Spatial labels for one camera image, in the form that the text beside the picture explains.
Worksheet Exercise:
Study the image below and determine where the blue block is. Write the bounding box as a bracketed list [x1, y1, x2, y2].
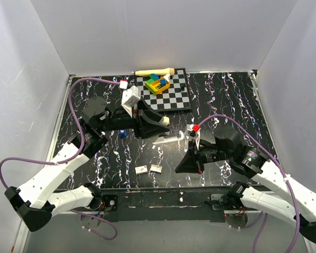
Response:
[160, 79, 166, 86]

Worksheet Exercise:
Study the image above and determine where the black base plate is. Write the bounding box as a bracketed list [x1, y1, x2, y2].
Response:
[101, 187, 246, 222]

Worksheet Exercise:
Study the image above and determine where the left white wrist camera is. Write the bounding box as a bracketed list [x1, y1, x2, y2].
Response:
[120, 80, 141, 117]

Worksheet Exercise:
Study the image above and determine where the grey beige stapler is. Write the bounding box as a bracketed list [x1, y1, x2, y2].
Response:
[150, 129, 184, 144]

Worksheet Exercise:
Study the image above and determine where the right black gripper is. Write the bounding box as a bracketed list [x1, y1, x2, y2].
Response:
[175, 139, 231, 174]

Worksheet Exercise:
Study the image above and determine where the cream toy microphone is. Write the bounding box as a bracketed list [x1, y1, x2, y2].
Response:
[134, 67, 175, 76]

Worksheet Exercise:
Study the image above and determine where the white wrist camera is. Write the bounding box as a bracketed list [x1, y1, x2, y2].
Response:
[120, 80, 141, 117]
[184, 124, 201, 149]

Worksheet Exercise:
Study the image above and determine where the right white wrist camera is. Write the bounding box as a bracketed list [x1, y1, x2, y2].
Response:
[184, 124, 201, 149]

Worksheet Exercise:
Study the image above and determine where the staple box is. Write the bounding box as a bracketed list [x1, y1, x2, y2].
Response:
[135, 166, 148, 175]
[150, 164, 162, 173]

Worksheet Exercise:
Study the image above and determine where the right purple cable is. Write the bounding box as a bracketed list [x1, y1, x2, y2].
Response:
[199, 113, 302, 253]

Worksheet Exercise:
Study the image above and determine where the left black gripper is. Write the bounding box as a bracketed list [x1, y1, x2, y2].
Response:
[98, 96, 171, 139]

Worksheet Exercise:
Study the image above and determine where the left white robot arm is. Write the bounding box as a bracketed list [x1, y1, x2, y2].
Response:
[5, 96, 170, 232]

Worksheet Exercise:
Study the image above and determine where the blue stapler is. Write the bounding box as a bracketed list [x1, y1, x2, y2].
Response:
[119, 129, 127, 138]

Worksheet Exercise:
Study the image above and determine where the right staple box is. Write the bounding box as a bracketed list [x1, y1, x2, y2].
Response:
[150, 164, 162, 173]

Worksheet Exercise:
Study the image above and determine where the black white checkerboard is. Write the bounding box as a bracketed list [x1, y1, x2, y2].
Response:
[135, 68, 192, 112]

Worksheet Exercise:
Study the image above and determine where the left staple box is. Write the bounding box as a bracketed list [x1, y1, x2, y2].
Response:
[135, 166, 148, 175]

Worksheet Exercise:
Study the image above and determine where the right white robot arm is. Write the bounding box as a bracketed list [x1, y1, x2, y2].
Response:
[175, 128, 316, 244]

